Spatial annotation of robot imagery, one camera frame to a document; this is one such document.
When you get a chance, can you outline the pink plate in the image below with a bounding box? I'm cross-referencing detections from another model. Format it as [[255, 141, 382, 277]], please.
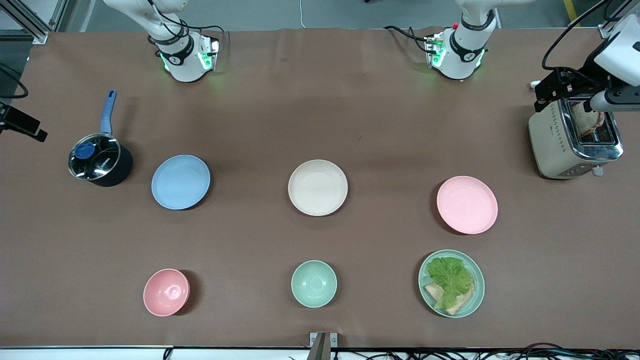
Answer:
[[436, 175, 499, 235]]

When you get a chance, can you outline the light blue plate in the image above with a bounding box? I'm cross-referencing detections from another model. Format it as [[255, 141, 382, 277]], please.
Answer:
[[151, 154, 212, 211]]

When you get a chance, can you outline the toast slice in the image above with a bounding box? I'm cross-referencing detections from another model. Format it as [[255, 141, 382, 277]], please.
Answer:
[[570, 100, 606, 137]]

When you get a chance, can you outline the silver toaster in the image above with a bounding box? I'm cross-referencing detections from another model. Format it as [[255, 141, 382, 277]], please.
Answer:
[[528, 81, 624, 180]]

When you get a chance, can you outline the glass lid with blue knob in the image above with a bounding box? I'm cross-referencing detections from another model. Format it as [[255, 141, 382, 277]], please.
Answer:
[[68, 133, 122, 181]]

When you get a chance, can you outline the green lettuce leaf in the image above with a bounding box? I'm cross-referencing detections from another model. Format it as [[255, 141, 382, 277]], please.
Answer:
[[426, 256, 475, 311]]

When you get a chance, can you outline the pink bowl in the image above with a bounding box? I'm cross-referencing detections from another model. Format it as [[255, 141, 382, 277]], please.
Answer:
[[143, 268, 191, 317]]

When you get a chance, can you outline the green plate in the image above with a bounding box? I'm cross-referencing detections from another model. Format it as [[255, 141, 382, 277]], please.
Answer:
[[418, 249, 486, 319]]

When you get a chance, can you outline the bread slice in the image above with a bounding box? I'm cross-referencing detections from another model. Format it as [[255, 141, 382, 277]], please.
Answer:
[[424, 282, 476, 316]]

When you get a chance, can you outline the beige plate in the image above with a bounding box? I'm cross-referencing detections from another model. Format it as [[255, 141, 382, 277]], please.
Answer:
[[288, 159, 349, 217]]

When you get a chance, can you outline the green bowl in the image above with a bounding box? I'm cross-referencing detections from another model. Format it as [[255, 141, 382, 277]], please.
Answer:
[[291, 260, 338, 309]]

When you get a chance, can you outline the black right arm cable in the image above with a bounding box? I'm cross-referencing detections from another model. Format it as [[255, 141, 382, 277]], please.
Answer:
[[0, 63, 29, 100]]

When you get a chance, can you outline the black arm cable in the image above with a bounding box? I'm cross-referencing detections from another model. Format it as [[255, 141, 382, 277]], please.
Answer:
[[542, 0, 615, 72], [0, 63, 29, 100]]

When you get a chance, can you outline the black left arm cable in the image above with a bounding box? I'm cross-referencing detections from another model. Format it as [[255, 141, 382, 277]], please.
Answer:
[[542, 0, 615, 72]]

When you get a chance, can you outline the aluminium frame profile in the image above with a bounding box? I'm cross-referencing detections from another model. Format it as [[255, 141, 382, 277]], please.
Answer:
[[597, 0, 640, 39], [0, 0, 65, 46]]

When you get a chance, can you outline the black saucepan with blue handle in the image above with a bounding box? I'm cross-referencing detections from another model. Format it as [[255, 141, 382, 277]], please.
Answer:
[[68, 89, 134, 188]]

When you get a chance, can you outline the black left base cable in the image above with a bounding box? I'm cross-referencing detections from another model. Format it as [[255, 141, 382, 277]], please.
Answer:
[[383, 25, 432, 55]]

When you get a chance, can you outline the black base cable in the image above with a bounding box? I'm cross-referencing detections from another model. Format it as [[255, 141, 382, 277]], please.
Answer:
[[146, 0, 227, 48], [383, 25, 432, 55]]

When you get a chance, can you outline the black right base cable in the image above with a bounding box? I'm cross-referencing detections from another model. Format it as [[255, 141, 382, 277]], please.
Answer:
[[146, 0, 227, 48]]

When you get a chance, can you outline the black cable bundle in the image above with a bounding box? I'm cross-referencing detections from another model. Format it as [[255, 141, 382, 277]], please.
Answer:
[[162, 342, 640, 360]]

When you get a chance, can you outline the grey metal bracket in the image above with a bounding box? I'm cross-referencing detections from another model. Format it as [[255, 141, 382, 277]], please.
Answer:
[[308, 332, 339, 360]]

